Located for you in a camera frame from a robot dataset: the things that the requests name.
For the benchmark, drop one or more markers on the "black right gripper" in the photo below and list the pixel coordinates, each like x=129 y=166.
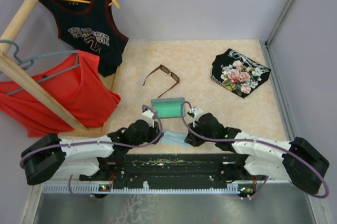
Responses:
x=192 y=139

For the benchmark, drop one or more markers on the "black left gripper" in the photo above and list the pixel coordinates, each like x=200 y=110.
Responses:
x=154 y=130

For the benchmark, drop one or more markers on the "light blue cleaning cloth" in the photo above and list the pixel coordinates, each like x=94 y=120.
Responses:
x=174 y=138

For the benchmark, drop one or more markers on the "grey-blue glasses case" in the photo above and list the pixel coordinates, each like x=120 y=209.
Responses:
x=168 y=108

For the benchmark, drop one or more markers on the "brown sunglasses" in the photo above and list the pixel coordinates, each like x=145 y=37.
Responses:
x=162 y=81

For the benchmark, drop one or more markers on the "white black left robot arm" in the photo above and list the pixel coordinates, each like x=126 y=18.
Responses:
x=52 y=156

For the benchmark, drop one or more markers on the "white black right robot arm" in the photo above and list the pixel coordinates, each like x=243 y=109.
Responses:
x=296 y=161

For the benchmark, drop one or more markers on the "black floral folded shirt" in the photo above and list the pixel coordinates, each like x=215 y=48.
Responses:
x=238 y=73

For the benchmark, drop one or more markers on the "navy basketball jersey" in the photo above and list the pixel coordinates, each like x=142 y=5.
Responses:
x=88 y=25

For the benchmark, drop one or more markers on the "grey-blue clothes hanger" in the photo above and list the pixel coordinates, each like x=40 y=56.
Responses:
x=30 y=61

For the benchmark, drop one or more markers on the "wooden clothes rack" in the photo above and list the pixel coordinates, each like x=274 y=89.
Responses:
x=69 y=96

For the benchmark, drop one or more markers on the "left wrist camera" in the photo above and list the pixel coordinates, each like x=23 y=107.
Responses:
x=149 y=117

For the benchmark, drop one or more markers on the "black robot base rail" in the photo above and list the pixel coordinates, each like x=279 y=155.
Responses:
x=175 y=173

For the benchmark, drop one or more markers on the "aluminium frame post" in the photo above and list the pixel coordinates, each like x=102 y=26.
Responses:
x=282 y=17

